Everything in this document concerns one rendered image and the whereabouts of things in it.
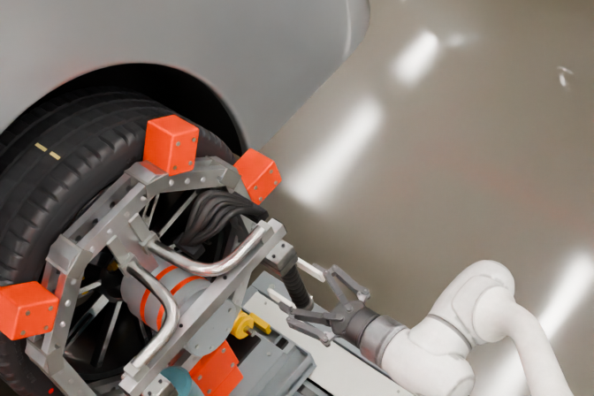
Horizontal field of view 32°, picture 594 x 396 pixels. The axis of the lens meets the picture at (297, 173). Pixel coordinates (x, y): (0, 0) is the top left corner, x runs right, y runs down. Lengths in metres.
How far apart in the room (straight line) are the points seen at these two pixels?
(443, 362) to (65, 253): 0.70
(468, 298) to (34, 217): 0.79
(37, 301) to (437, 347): 0.71
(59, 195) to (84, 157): 0.09
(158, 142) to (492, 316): 0.69
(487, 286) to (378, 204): 1.30
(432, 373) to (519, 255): 1.19
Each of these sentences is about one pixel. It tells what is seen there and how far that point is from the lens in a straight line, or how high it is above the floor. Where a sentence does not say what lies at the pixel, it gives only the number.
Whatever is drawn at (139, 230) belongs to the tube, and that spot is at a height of 1.05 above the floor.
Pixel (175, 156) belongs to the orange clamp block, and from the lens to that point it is 1.95.
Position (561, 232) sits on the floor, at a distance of 3.04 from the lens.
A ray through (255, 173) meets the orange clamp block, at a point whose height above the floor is 0.88.
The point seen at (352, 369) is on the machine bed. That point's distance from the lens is 2.80.
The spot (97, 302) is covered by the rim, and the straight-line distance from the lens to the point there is 2.16.
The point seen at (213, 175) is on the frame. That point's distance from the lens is 2.05.
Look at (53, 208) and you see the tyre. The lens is 1.92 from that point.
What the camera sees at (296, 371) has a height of 0.16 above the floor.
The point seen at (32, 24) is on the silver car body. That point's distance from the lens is 1.82.
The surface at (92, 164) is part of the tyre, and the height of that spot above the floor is 1.17.
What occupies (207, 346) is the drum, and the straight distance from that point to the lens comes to 2.05.
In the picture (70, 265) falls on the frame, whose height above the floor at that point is 1.11.
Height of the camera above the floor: 2.52
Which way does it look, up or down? 50 degrees down
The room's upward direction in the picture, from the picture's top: 21 degrees counter-clockwise
